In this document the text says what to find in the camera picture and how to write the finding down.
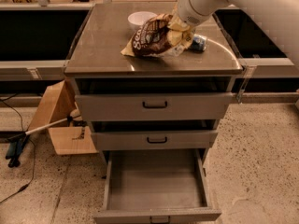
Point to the grey drawer cabinet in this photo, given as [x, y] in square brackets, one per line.
[163, 125]

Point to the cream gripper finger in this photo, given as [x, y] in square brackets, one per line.
[187, 38]
[175, 22]

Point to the white bowl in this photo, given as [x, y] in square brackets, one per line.
[137, 19]

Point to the reacher grabber tool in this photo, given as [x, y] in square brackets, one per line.
[17, 142]

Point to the brown chip bag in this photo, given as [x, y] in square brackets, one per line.
[155, 39]

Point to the cardboard box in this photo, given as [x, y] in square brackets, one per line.
[57, 102]

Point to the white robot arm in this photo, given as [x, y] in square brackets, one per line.
[279, 19]

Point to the grey top drawer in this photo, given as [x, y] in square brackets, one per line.
[146, 107]

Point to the grey middle drawer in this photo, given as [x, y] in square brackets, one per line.
[154, 140]

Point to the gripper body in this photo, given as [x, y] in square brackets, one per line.
[189, 11]

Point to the grey drawer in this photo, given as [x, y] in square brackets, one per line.
[154, 140]
[156, 187]
[146, 107]

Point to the metal railing frame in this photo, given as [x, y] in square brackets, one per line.
[34, 67]

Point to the grey bottom drawer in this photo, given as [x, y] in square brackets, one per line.
[156, 187]

